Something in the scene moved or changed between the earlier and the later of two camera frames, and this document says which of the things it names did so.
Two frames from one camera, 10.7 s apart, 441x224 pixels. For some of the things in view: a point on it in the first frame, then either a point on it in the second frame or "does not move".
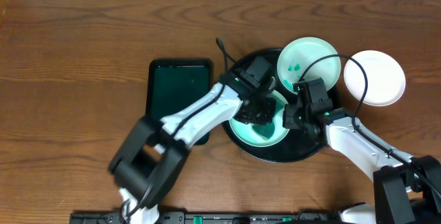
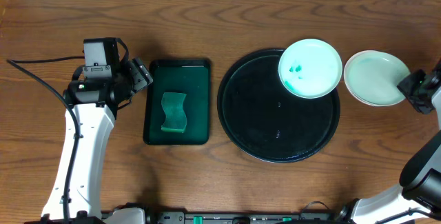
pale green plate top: [296, 56] does not move
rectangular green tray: [173, 85] does not move
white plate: [386, 78] does not move
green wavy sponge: [266, 130] to [176, 118]
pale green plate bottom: [244, 132] to [371, 77]
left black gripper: [257, 112] to [140, 74]
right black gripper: [288, 121] to [404, 87]
